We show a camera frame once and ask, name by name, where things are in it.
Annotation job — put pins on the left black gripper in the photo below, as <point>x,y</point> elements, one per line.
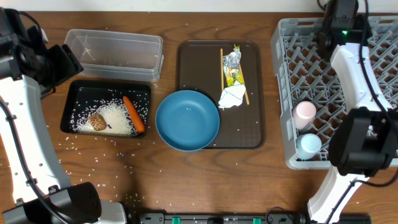
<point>65,62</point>

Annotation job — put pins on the brown food scrap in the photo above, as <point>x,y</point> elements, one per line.
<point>97,122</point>

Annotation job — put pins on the orange carrot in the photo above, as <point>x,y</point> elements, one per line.
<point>134,115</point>

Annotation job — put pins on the dark blue plate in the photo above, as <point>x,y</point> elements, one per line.
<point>187,120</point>

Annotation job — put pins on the green foil snack wrapper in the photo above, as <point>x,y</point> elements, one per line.
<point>232,68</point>

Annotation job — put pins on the white tissue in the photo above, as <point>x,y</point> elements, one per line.
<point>232,96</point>

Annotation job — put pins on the pink cup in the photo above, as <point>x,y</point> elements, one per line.
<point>304,114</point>

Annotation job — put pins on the light blue cup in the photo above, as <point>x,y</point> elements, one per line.
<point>308,145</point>

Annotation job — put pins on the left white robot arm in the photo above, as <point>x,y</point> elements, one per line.
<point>42,190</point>

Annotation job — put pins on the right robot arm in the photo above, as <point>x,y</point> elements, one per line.
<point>366,140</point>

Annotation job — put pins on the black waste tray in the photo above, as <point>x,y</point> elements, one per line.
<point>77,84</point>

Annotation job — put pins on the grey dishwasher rack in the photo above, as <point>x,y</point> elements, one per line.
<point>302,75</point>

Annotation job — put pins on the clear plastic bin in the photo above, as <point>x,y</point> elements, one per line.
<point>117,55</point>

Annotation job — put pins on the pile of white rice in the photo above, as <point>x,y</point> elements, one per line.
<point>108,103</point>

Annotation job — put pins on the dark brown serving tray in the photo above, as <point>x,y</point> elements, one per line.
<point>199,68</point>

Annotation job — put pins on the wooden chopstick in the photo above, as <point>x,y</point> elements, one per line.
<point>221,69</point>
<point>244,84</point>

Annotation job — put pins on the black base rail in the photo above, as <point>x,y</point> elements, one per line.
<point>273,216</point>

